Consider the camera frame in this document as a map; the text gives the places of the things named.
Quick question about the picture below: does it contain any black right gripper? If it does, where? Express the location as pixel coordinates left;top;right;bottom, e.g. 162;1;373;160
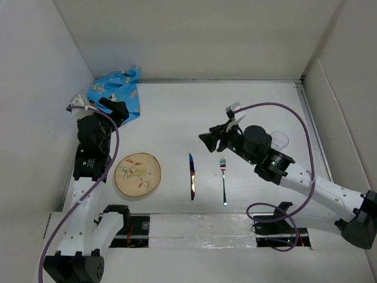
199;119;257;165

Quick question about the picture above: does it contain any blue space-print cloth placemat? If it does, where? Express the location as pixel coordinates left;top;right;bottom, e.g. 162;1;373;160
87;67;141;124

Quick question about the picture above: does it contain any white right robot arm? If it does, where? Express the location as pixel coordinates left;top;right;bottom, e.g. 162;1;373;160
199;125;376;250

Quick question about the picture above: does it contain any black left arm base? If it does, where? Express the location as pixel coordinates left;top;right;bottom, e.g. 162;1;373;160
110;214;150;248

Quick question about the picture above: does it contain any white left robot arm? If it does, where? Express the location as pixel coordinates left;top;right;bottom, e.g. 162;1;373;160
38;95;131;282

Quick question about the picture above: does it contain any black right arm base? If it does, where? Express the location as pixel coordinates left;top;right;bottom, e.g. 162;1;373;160
251;213;312;249

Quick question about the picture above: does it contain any iridescent fork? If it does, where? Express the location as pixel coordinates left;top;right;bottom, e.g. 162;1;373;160
220;157;227;206

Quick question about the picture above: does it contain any iridescent table knife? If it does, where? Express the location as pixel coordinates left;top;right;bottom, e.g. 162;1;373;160
189;153;196;200

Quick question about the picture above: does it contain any round bird-painted plate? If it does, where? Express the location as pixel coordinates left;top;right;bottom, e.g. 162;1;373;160
114;153;162;198

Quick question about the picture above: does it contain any clear plastic cup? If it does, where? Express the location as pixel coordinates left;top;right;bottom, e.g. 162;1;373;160
270;131;289;152

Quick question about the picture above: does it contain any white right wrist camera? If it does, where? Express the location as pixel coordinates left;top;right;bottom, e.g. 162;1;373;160
226;102;246;132

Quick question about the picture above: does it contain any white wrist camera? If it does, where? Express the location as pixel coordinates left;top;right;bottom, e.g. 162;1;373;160
226;102;246;132
68;94;93;119

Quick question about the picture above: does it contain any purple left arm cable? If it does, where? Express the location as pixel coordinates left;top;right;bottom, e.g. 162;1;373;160
37;105;121;283

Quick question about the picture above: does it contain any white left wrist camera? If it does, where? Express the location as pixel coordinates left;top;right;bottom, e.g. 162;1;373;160
68;94;93;119

